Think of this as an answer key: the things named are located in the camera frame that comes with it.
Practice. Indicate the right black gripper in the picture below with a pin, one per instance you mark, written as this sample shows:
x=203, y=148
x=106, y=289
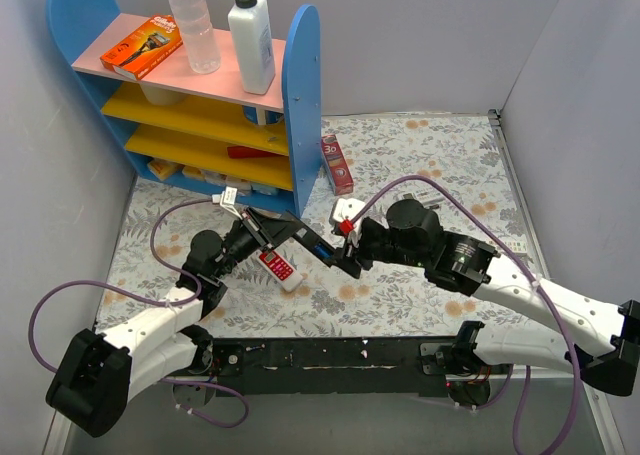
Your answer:
x=354, y=250

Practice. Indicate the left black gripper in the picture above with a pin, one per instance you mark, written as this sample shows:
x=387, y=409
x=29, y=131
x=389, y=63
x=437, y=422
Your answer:
x=256, y=228

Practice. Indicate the black remote control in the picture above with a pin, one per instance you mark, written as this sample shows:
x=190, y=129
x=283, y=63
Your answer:
x=311, y=240

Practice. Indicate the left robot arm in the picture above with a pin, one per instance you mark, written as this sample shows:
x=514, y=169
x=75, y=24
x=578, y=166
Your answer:
x=100, y=372

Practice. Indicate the red and white remote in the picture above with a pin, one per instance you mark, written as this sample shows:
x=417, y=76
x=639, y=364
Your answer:
x=280, y=270

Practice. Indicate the white air conditioner remote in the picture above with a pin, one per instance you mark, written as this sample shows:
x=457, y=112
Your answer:
x=428, y=199

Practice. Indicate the white remote with coloured buttons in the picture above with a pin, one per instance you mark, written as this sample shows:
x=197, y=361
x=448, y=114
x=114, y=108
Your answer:
x=519, y=247

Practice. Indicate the white packets bottom shelf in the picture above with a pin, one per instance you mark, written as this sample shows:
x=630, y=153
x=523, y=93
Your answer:
x=244, y=187

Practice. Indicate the red toothpaste box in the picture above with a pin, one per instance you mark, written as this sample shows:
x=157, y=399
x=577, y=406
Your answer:
x=336, y=166

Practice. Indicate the red box on shelf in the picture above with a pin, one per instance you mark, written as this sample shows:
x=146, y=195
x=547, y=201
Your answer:
x=243, y=152

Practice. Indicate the blue wooden shelf unit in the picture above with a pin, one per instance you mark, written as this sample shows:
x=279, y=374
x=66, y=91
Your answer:
x=217, y=112

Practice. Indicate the yellow packet bottom shelf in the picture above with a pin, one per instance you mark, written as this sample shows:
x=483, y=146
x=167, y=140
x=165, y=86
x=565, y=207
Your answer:
x=162, y=169

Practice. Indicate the floral table mat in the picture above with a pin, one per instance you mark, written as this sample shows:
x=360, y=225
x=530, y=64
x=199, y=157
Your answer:
x=457, y=157

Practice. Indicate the beige cup under shelf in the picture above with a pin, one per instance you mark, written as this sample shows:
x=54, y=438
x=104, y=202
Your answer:
x=162, y=97

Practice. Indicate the clear plastic water bottle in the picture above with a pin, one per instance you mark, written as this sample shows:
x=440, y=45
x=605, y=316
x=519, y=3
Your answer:
x=193, y=20

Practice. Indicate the white bottle black cap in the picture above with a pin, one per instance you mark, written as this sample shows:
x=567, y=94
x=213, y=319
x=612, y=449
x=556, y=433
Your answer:
x=249, y=24

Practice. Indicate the orange razor box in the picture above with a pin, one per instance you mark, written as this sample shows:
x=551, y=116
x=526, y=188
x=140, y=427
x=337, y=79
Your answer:
x=144, y=49

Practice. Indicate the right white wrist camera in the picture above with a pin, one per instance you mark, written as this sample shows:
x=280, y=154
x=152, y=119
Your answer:
x=342, y=218

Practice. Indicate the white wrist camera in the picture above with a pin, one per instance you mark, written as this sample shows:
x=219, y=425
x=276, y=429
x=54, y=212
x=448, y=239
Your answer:
x=342, y=218
x=227, y=201

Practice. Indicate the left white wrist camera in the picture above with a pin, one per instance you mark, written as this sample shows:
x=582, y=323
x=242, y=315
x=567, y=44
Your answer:
x=227, y=201

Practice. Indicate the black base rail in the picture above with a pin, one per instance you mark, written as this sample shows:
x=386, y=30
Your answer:
x=353, y=365

